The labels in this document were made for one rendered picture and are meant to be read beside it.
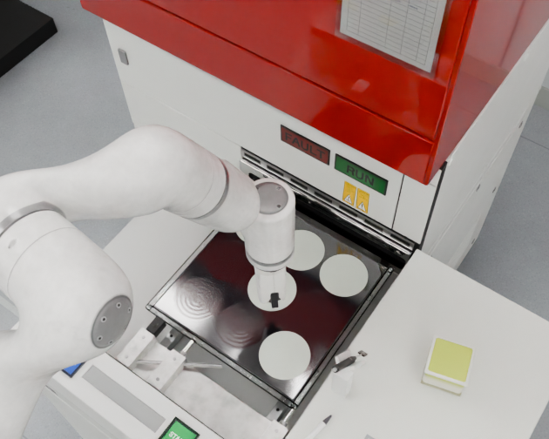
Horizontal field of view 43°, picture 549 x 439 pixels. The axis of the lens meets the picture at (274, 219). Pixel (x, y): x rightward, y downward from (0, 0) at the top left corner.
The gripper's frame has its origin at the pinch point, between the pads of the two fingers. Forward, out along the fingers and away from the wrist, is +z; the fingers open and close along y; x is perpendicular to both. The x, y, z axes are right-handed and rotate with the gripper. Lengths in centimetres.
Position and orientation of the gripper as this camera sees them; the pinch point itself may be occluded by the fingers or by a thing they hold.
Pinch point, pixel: (271, 293)
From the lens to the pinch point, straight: 133.6
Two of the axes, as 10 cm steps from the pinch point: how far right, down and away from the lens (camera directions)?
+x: 9.9, -1.2, 0.6
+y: 1.3, 8.3, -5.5
